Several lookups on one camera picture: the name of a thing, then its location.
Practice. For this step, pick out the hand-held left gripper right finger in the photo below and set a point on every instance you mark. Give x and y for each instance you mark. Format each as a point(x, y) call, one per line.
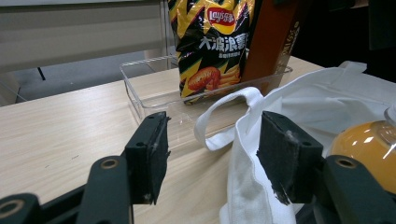
point(286, 155)

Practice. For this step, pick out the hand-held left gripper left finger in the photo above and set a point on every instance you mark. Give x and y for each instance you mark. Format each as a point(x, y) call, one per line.
point(146, 161)

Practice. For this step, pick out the clear plastic container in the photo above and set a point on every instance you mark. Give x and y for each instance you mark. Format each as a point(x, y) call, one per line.
point(149, 102)

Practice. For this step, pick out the white and green tote bag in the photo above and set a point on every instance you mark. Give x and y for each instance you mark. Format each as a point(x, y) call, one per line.
point(311, 93)

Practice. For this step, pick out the orange drink bottle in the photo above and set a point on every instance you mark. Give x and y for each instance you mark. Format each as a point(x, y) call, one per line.
point(364, 149)

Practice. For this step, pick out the brown cookie box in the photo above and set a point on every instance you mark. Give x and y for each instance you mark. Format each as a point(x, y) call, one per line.
point(271, 40)

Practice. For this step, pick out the yellow and black chips bag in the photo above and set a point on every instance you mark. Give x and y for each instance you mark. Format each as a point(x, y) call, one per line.
point(211, 46)

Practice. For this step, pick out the black curtain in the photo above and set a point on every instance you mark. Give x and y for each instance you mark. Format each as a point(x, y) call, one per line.
point(336, 31)

